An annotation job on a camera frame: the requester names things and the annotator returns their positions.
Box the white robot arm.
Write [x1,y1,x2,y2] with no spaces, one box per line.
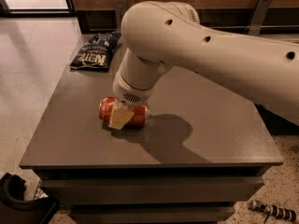
[113,1,299,125]

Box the right metal bracket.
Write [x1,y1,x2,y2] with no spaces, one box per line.
[248,0,273,36]

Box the left metal bracket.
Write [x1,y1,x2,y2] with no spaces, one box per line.
[113,0,127,30]

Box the red coke can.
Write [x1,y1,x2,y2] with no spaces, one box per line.
[99,97,150,127]

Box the black curved object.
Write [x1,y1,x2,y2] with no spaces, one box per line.
[0,173,60,224]

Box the grey drawer cabinet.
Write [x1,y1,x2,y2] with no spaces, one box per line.
[19,32,284,224]

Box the blue kettle chips bag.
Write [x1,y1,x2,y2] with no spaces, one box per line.
[69,32,121,71]

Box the black white striped cable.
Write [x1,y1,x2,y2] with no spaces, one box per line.
[248,199,299,223]

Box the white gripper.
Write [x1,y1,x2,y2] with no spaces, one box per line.
[108,72,153,130]

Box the metal bracket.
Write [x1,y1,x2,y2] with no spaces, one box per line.
[113,0,127,30]
[248,0,273,36]

